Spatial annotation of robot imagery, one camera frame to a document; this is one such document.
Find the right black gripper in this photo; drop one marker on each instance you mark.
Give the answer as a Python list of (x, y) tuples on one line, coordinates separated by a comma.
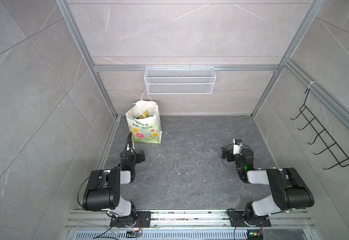
[(228, 153)]

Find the white floral paper bag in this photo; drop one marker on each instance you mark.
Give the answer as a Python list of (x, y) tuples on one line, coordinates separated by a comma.
[(146, 130)]

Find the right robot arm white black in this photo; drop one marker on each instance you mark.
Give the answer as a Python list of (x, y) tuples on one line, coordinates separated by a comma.
[(288, 190)]

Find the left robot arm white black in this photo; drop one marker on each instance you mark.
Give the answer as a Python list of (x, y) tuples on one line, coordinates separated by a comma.
[(102, 191)]

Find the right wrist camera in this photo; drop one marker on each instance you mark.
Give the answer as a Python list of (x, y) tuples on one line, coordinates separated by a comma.
[(237, 146)]

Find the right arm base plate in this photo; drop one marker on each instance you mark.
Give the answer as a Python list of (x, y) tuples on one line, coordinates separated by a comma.
[(245, 219)]

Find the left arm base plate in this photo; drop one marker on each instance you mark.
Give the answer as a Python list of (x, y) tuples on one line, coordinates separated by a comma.
[(135, 220)]

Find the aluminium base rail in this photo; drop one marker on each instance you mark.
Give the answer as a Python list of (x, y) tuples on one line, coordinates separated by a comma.
[(192, 224)]

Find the white wire mesh basket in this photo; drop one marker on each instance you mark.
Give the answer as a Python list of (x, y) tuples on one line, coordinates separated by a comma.
[(184, 80)]

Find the black wire hook rack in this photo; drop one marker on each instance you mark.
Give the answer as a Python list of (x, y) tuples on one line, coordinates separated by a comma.
[(322, 134)]

